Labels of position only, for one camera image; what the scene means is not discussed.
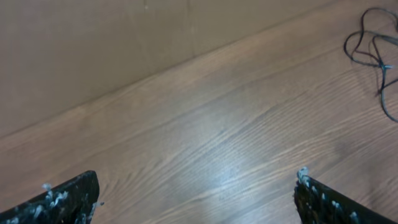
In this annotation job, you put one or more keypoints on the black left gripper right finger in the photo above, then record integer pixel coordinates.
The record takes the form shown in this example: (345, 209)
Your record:
(317, 203)

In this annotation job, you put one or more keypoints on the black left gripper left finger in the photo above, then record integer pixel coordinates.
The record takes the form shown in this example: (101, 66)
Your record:
(73, 201)

